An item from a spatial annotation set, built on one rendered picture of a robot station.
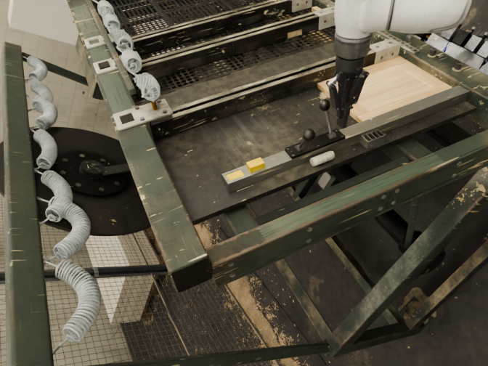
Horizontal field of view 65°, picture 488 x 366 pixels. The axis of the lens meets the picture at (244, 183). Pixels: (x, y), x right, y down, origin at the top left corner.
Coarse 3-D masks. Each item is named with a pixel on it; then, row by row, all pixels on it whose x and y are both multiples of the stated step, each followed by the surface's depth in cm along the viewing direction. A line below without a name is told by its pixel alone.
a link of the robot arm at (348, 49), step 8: (336, 40) 97; (344, 40) 95; (352, 40) 94; (360, 40) 94; (368, 40) 95; (336, 48) 98; (344, 48) 96; (352, 48) 95; (360, 48) 95; (368, 48) 97; (344, 56) 97; (352, 56) 97; (360, 56) 97
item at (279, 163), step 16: (432, 96) 138; (448, 96) 137; (464, 96) 139; (400, 112) 133; (416, 112) 133; (432, 112) 137; (352, 128) 129; (368, 128) 128; (384, 128) 131; (336, 144) 125; (352, 144) 129; (272, 160) 121; (288, 160) 120; (304, 160) 124; (224, 176) 118; (256, 176) 119
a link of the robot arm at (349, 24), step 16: (336, 0) 91; (352, 0) 87; (368, 0) 86; (384, 0) 86; (336, 16) 92; (352, 16) 89; (368, 16) 88; (384, 16) 87; (336, 32) 96; (352, 32) 92; (368, 32) 92
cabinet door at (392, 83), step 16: (384, 64) 160; (400, 64) 159; (368, 80) 153; (384, 80) 152; (400, 80) 151; (416, 80) 150; (432, 80) 149; (368, 96) 145; (384, 96) 145; (400, 96) 144; (416, 96) 142; (352, 112) 139; (368, 112) 138; (384, 112) 137
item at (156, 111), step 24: (384, 48) 158; (288, 72) 151; (312, 72) 150; (216, 96) 143; (240, 96) 142; (264, 96) 147; (120, 120) 131; (144, 120) 130; (168, 120) 136; (192, 120) 140
